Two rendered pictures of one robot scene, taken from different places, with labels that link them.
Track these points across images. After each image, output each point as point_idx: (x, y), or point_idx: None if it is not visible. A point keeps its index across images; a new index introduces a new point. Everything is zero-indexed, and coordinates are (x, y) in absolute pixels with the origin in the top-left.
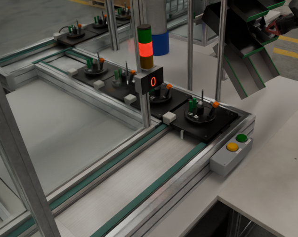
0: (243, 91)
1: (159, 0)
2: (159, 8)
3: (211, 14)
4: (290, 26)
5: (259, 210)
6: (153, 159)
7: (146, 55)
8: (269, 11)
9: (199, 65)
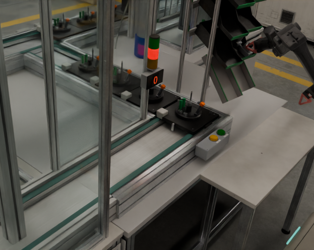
0: (224, 96)
1: None
2: None
3: (203, 30)
4: (264, 47)
5: (230, 185)
6: (149, 144)
7: (154, 58)
8: (248, 33)
9: (185, 72)
